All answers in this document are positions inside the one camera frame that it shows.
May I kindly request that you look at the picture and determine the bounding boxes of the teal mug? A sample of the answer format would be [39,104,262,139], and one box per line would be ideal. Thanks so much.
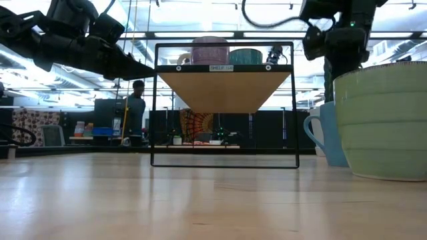
[229,48,264,65]

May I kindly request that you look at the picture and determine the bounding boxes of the light green ceramic bowl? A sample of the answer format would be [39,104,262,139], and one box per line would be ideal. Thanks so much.
[333,61,427,183]

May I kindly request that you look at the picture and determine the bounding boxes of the blue storage bin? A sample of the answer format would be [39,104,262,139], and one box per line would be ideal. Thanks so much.
[91,127,114,137]

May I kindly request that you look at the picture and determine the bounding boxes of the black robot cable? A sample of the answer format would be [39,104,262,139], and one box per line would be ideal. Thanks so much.
[241,0,336,30]

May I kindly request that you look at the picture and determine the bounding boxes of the light blue mug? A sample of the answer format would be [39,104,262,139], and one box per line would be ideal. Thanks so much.
[302,101,350,168]

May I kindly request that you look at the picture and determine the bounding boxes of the purple striped mug white handle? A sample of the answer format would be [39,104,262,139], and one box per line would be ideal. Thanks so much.
[176,35,231,66]

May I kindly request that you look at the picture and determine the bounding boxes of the person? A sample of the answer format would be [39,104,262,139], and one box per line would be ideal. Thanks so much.
[123,79,147,147]

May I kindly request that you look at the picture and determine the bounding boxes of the dark green ribbed mug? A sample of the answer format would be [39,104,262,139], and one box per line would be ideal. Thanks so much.
[323,58,350,103]

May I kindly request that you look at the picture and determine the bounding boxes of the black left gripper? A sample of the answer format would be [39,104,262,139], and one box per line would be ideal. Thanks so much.
[33,35,157,81]

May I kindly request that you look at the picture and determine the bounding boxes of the black cable loop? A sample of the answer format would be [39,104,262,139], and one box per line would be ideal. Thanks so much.
[0,123,37,147]

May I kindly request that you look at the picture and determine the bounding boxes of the black frame wooden shelf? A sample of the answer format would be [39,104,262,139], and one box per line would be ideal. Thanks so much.
[149,41,300,169]

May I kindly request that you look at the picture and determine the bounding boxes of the grey office chair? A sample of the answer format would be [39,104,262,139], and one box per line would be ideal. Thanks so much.
[41,124,67,147]

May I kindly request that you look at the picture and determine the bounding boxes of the colourful mandala cloth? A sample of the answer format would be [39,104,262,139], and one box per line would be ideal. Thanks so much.
[179,109,214,144]

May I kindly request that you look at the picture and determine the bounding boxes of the black device green lights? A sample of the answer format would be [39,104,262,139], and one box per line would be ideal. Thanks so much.
[211,125,241,143]

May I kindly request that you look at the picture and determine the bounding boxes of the black low cabinet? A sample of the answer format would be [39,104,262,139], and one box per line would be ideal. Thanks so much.
[148,109,316,155]

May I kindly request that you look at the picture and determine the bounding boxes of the black monitor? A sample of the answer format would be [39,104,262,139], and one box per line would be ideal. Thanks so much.
[94,98,127,128]

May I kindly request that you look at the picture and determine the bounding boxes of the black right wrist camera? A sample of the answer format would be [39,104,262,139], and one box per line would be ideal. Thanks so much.
[302,25,330,61]

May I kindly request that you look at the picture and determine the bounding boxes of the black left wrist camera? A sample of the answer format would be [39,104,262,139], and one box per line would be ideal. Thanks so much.
[46,0,126,44]

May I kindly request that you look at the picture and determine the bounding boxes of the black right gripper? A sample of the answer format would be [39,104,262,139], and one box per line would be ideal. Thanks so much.
[325,26,371,83]

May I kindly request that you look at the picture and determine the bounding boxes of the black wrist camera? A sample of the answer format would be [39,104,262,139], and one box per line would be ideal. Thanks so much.
[46,0,126,44]
[302,25,330,61]

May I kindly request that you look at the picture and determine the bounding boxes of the black overhead frame bar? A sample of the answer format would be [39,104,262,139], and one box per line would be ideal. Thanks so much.
[118,30,427,41]

